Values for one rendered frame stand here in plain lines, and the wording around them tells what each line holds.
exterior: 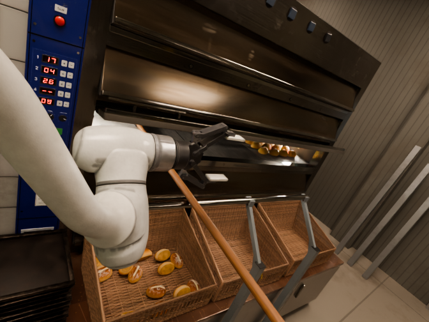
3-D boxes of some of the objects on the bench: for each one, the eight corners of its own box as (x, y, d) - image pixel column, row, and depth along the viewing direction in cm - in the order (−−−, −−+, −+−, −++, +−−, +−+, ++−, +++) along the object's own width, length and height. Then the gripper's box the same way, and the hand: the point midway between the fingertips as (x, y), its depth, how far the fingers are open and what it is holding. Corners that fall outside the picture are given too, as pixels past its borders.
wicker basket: (243, 229, 205) (256, 201, 195) (286, 222, 239) (300, 199, 229) (284, 278, 171) (304, 248, 160) (327, 262, 205) (346, 237, 194)
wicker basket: (76, 255, 131) (84, 214, 121) (172, 239, 166) (184, 206, 156) (94, 351, 98) (107, 305, 87) (209, 305, 133) (228, 268, 122)
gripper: (177, 101, 61) (242, 115, 74) (152, 186, 70) (213, 185, 83) (191, 112, 55) (258, 126, 69) (161, 202, 65) (225, 199, 78)
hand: (230, 158), depth 75 cm, fingers open, 13 cm apart
